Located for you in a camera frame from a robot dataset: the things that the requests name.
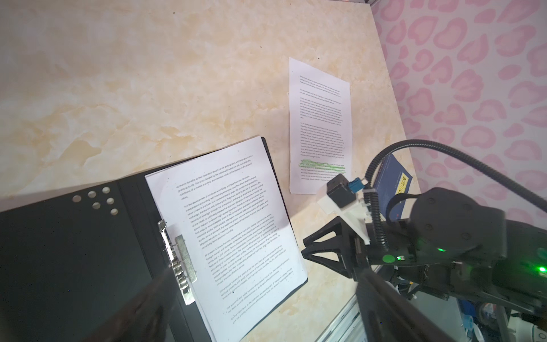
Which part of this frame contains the white folder with black inside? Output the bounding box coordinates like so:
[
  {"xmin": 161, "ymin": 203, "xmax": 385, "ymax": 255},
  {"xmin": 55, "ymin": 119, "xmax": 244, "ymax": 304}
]
[{"xmin": 0, "ymin": 136, "xmax": 309, "ymax": 342}]

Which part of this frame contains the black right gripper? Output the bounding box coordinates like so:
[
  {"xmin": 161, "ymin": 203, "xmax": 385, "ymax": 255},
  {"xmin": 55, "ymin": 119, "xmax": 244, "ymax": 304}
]
[{"xmin": 302, "ymin": 217, "xmax": 417, "ymax": 280}]

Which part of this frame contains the blue booklet with yellow label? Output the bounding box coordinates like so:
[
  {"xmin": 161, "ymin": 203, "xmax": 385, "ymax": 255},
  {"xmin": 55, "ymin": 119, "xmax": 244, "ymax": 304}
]
[{"xmin": 375, "ymin": 155, "xmax": 413, "ymax": 218}]

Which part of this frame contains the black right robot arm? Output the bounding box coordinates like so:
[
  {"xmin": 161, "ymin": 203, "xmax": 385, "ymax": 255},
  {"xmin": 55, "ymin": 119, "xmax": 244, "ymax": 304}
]
[{"xmin": 303, "ymin": 188, "xmax": 546, "ymax": 316}]

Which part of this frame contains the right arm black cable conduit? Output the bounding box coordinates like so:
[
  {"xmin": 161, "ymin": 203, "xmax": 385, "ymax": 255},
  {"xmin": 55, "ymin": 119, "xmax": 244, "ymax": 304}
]
[{"xmin": 362, "ymin": 139, "xmax": 547, "ymax": 253}]

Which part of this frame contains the printed paper sheet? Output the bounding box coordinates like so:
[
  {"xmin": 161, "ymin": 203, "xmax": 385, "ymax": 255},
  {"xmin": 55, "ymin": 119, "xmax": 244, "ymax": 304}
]
[
  {"xmin": 145, "ymin": 137, "xmax": 308, "ymax": 341},
  {"xmin": 289, "ymin": 58, "xmax": 353, "ymax": 195}
]

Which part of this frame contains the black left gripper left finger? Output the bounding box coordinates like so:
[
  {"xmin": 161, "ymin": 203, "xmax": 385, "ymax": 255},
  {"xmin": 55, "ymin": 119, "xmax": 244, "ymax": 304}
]
[{"xmin": 84, "ymin": 268, "xmax": 178, "ymax": 341}]

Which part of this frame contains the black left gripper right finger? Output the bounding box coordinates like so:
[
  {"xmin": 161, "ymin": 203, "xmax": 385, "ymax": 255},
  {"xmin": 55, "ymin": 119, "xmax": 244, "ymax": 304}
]
[{"xmin": 356, "ymin": 269, "xmax": 453, "ymax": 342}]

